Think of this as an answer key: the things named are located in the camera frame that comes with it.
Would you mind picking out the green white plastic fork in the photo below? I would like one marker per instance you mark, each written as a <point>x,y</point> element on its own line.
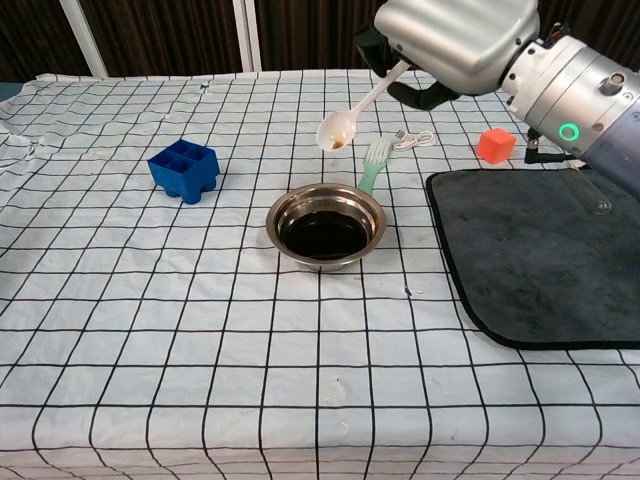
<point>371,172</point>

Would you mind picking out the white black checked tablecloth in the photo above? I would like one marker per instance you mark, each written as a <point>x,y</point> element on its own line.
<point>150,300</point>

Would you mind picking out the blue four-cell ice tray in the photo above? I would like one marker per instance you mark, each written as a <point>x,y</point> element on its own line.
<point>192,180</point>

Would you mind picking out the white partition post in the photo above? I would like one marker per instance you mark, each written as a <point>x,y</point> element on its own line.
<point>87,40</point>
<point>247,35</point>

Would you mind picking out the steel bowl with dark liquid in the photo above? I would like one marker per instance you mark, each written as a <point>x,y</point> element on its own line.
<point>325,235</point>

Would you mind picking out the dark grey mat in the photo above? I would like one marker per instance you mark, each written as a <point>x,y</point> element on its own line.
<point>510,240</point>

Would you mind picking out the glass test tube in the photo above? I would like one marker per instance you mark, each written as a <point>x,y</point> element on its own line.
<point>595,195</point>

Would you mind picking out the orange cube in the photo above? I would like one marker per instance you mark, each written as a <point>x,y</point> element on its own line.
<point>495,147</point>

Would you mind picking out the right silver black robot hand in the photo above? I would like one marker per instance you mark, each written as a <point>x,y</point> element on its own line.
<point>460,40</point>

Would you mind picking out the white plastic spoon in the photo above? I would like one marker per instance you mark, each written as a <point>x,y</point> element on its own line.
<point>337,127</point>

